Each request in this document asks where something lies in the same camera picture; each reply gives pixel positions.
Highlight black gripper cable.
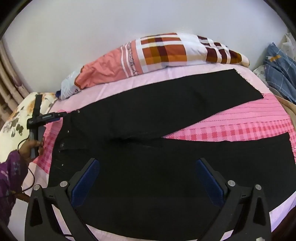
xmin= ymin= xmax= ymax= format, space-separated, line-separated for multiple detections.
xmin=14 ymin=135 xmax=36 ymax=197

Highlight blue plaid cloth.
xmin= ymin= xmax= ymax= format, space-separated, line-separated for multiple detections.
xmin=264 ymin=43 xmax=296 ymax=104

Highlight floral cream pillow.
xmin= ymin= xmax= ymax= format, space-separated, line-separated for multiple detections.
xmin=0 ymin=91 xmax=58 ymax=163

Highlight black pants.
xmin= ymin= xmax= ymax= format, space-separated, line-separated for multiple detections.
xmin=48 ymin=69 xmax=295 ymax=240

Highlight person's left hand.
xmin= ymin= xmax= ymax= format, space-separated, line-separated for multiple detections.
xmin=18 ymin=138 xmax=44 ymax=166

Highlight pink checkered bed sheet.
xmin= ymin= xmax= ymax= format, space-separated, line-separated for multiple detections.
xmin=21 ymin=62 xmax=296 ymax=241

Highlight purple sleeved forearm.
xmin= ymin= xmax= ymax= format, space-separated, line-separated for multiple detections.
xmin=1 ymin=150 xmax=28 ymax=225

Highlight white patterned cloth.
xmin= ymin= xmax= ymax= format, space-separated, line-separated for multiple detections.
xmin=253 ymin=33 xmax=295 ymax=82

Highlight orange plaid pillow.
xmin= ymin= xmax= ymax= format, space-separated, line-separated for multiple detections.
xmin=56 ymin=33 xmax=250 ymax=100

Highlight wooden slatted headboard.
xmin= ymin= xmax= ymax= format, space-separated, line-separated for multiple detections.
xmin=0 ymin=41 xmax=29 ymax=122

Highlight beige blanket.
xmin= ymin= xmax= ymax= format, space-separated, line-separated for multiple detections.
xmin=269 ymin=87 xmax=296 ymax=123

